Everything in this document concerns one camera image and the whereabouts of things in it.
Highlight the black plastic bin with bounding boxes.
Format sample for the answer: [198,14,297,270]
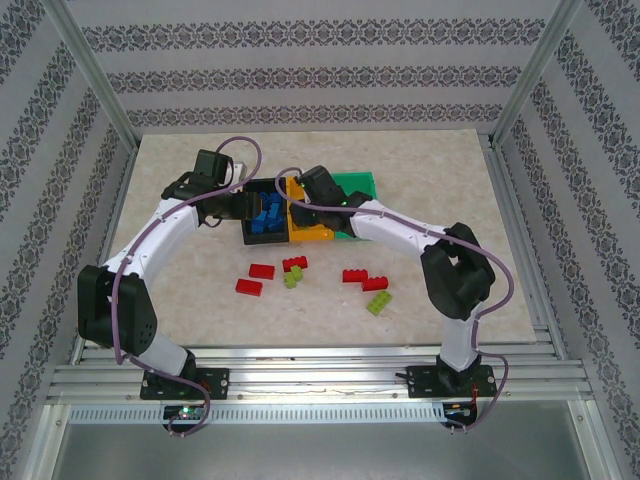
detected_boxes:
[241,177,291,246]

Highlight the long lime green lego brick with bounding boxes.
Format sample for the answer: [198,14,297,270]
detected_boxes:
[365,290,394,317]

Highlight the green plastic bin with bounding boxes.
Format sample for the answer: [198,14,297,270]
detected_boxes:
[329,170,381,242]

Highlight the grey sheet metal panel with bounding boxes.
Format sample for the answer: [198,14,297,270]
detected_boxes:
[37,402,601,480]

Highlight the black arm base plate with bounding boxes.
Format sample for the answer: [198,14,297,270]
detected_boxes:
[406,364,500,400]
[139,367,231,402]

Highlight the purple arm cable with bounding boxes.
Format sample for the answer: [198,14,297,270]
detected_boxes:
[276,167,516,435]
[112,135,265,440]

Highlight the yellow plastic bin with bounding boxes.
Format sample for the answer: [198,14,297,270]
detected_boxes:
[285,173,336,245]

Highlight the grey slotted cable duct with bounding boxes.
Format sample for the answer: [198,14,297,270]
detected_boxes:
[66,403,449,425]

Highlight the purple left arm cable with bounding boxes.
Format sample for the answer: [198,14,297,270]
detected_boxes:
[112,135,265,440]

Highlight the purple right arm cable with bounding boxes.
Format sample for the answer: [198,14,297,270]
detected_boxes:
[276,167,516,435]

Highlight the aluminium frame post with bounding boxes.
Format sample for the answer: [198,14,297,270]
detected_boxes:
[489,0,586,149]
[39,0,141,150]

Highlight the aluminium side rail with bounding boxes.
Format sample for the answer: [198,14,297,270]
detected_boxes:
[69,144,141,354]
[487,142,569,356]

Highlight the aluminium rail beam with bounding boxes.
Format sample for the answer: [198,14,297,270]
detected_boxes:
[47,343,594,404]

